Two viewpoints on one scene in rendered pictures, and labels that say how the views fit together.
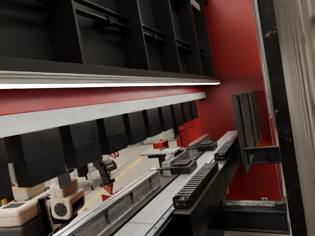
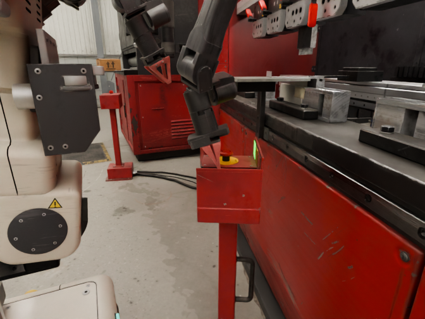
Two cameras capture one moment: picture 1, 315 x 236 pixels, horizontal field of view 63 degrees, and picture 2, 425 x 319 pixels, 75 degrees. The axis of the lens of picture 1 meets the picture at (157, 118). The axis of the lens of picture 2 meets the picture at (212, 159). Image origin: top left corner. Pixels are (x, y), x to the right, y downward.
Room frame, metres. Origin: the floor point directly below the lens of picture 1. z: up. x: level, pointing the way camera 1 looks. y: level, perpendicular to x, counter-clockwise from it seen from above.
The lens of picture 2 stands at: (1.23, 0.82, 1.04)
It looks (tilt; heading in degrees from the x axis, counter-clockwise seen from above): 19 degrees down; 323
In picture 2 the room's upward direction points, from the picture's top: straight up
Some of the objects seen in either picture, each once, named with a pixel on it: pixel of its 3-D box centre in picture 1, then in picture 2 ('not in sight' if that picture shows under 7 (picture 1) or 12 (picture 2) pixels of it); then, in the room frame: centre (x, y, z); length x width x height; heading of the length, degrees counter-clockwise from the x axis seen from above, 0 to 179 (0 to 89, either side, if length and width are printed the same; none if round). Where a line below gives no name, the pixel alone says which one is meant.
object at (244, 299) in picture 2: not in sight; (244, 280); (1.73, 0.31, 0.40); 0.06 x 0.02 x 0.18; 49
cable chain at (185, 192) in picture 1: (199, 180); not in sight; (1.03, -0.12, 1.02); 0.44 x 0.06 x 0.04; 153
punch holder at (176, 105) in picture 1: (173, 114); (306, 1); (1.92, -0.12, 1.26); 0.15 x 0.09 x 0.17; 153
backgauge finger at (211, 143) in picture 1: (197, 146); (342, 74); (1.82, -0.25, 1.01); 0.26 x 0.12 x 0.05; 63
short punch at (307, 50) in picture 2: (175, 132); (306, 40); (1.89, -0.11, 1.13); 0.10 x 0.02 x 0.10; 153
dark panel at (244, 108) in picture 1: (250, 121); (381, 48); (1.88, -0.67, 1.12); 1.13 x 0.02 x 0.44; 153
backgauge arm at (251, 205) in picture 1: (213, 211); not in sight; (1.19, -0.18, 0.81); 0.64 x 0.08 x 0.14; 63
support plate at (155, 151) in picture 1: (160, 151); (265, 78); (1.96, 0.02, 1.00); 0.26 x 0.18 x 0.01; 63
